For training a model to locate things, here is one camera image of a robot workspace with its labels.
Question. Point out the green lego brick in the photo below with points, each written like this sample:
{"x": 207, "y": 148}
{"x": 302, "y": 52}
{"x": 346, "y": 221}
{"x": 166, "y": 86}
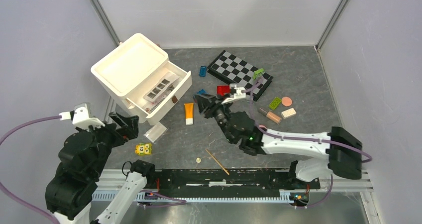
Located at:
{"x": 274, "y": 103}

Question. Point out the white drawer organizer box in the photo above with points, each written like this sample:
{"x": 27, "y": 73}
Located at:
{"x": 131, "y": 70}

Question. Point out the orange white cream tube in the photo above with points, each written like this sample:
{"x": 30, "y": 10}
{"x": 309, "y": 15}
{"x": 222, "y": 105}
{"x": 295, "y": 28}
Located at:
{"x": 189, "y": 113}

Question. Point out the black grey checkerboard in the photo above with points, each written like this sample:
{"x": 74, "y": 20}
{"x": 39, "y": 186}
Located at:
{"x": 233, "y": 70}

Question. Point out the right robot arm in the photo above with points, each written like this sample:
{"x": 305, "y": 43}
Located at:
{"x": 336, "y": 152}

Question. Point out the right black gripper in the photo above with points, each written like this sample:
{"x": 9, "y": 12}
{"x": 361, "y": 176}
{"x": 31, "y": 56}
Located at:
{"x": 205, "y": 102}

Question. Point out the red lego arch piece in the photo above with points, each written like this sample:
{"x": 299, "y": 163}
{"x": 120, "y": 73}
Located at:
{"x": 223, "y": 90}

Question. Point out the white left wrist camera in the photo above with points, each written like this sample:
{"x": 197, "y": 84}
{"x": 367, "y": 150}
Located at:
{"x": 82, "y": 117}

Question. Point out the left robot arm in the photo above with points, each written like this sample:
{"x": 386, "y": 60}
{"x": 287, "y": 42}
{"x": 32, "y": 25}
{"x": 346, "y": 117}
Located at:
{"x": 82, "y": 159}

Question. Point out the wooden stick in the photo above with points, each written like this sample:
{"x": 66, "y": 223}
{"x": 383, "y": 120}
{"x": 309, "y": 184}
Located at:
{"x": 217, "y": 162}

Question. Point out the green lego plate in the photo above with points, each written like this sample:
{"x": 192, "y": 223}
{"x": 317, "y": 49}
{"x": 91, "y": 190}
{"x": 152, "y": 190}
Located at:
{"x": 257, "y": 73}

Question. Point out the concealer tube grey cap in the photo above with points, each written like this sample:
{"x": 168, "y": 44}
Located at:
{"x": 270, "y": 115}

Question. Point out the blue red lego stack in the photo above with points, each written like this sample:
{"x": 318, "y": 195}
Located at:
{"x": 202, "y": 91}

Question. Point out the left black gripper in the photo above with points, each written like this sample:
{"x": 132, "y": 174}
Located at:
{"x": 129, "y": 127}

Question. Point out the yellow owl number block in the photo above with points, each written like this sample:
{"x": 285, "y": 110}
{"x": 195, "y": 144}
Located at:
{"x": 143, "y": 149}

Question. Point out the small pink round puff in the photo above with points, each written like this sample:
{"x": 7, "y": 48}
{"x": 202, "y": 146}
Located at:
{"x": 286, "y": 101}

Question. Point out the clear false eyelash case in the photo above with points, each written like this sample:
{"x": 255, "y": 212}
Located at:
{"x": 151, "y": 106}

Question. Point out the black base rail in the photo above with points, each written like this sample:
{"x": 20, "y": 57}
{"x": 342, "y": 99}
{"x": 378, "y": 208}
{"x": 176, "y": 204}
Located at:
{"x": 215, "y": 183}

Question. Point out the cream lego brick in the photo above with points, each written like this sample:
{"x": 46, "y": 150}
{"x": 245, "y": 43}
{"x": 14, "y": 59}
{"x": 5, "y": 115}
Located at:
{"x": 288, "y": 113}

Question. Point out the small blue lego brick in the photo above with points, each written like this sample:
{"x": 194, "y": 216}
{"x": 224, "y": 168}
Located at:
{"x": 203, "y": 71}

